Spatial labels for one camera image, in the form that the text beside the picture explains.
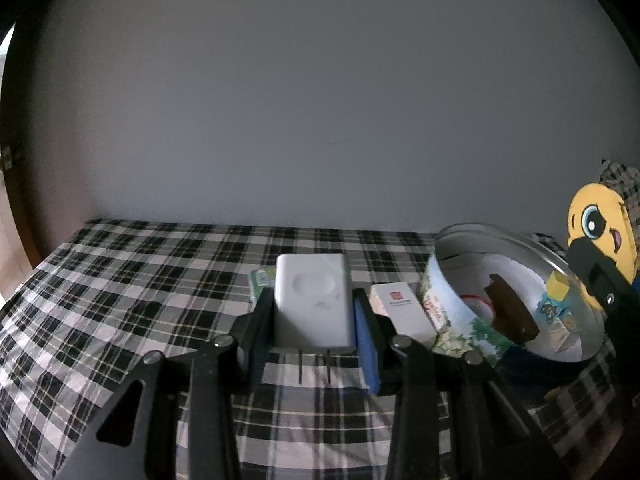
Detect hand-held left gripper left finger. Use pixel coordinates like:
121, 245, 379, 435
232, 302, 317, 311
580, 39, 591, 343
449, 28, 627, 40
50, 287, 277, 480

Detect blue cartoon sticker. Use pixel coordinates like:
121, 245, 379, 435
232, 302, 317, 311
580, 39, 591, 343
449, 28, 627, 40
537, 297, 568, 322

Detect white box with red label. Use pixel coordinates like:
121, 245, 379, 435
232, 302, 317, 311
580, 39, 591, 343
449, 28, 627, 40
370, 282, 439, 347

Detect white plug charger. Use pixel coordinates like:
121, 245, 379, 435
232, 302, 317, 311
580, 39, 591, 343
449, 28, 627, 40
274, 252, 357, 387

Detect beige door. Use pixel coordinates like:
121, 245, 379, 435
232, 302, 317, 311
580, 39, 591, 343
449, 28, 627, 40
0, 180, 36, 306

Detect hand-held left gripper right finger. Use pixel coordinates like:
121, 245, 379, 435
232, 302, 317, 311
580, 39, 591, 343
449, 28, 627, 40
351, 288, 566, 480

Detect round printed metal tin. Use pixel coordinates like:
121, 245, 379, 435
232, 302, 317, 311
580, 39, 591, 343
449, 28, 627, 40
422, 223, 609, 401

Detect small pale printed box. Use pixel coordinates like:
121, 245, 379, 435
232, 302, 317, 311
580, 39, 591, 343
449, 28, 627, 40
547, 320, 584, 354

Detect brown wooden block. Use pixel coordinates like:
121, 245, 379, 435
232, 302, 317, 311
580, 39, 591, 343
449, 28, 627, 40
482, 273, 541, 346

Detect yellow cartoon face toy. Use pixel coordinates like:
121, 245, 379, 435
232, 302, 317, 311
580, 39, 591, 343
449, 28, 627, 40
566, 182, 639, 282

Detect dark wooden door frame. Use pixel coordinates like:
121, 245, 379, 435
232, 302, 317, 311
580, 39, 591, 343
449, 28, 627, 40
0, 20, 56, 273

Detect yellow cube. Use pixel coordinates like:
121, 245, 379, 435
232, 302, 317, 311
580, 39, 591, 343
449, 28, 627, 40
545, 270, 572, 302

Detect green packet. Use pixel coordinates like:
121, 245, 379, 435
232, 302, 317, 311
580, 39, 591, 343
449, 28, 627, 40
249, 267, 277, 304

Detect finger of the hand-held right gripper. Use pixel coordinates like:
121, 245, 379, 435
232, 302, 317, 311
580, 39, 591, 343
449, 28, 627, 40
567, 239, 632, 311

